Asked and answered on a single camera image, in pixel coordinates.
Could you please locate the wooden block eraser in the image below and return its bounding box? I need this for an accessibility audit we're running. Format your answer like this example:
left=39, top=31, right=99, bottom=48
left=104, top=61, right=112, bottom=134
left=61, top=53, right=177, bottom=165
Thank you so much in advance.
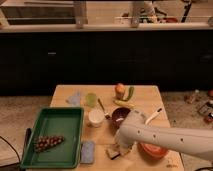
left=106, top=145, right=120, bottom=160

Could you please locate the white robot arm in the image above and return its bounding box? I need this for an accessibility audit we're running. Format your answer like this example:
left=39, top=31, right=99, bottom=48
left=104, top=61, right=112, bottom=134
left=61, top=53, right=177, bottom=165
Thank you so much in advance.
left=115, top=110, right=213, bottom=162

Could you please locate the orange peach fruit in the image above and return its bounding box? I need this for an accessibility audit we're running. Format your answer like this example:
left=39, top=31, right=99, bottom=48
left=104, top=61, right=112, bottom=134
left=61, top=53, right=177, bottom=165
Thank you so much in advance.
left=115, top=83, right=126, bottom=99

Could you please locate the green cup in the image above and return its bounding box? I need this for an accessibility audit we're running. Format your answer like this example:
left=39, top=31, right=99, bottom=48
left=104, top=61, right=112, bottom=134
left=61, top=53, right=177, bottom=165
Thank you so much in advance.
left=86, top=93, right=97, bottom=107

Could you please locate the green cucumber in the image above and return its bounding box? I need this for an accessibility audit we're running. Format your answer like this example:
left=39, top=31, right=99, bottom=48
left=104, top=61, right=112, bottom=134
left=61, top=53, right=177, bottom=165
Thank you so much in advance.
left=124, top=86, right=134, bottom=101

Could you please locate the yellow banana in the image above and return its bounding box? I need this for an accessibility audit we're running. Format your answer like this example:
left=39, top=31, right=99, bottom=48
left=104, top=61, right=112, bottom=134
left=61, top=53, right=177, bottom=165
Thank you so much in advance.
left=113, top=100, right=134, bottom=108

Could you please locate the metal spoon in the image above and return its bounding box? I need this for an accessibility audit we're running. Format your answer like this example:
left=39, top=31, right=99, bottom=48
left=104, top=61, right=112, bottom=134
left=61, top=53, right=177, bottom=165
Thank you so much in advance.
left=98, top=98, right=110, bottom=119

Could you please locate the dark purple bowl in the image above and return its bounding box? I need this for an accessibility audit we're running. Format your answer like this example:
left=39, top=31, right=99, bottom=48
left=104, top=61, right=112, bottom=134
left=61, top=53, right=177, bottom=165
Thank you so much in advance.
left=111, top=107, right=130, bottom=130

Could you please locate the white cup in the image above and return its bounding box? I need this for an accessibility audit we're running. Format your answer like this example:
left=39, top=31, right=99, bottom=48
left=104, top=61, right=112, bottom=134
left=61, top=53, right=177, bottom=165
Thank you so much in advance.
left=88, top=109, right=105, bottom=127

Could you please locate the light blue cloth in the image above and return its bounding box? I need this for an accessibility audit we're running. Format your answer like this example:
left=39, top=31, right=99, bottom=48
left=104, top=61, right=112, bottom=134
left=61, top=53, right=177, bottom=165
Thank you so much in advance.
left=66, top=92, right=81, bottom=107

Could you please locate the green plastic tray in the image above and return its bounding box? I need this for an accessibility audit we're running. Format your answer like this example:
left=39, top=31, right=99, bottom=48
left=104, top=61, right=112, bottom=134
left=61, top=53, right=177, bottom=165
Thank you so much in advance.
left=21, top=107, right=84, bottom=169

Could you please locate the blue sponge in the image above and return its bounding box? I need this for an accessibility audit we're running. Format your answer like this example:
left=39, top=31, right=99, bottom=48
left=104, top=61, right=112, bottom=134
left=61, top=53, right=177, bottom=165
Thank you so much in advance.
left=80, top=141, right=95, bottom=164

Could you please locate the orange bowl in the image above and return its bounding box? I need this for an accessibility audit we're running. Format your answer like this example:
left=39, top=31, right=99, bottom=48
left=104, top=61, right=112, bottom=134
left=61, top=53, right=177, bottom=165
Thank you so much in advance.
left=138, top=143, right=169, bottom=160

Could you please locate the red grape bunch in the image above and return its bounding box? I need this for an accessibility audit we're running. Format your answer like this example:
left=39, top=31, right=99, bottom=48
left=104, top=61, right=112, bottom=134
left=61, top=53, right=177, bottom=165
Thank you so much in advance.
left=34, top=136, right=65, bottom=153

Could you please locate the white handled black brush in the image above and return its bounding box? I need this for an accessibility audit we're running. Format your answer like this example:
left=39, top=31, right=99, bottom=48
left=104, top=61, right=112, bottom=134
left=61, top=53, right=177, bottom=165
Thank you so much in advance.
left=145, top=108, right=162, bottom=125

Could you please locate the black cable left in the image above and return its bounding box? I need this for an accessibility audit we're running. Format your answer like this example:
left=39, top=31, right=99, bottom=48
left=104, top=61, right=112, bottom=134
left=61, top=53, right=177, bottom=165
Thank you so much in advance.
left=0, top=134, right=22, bottom=168

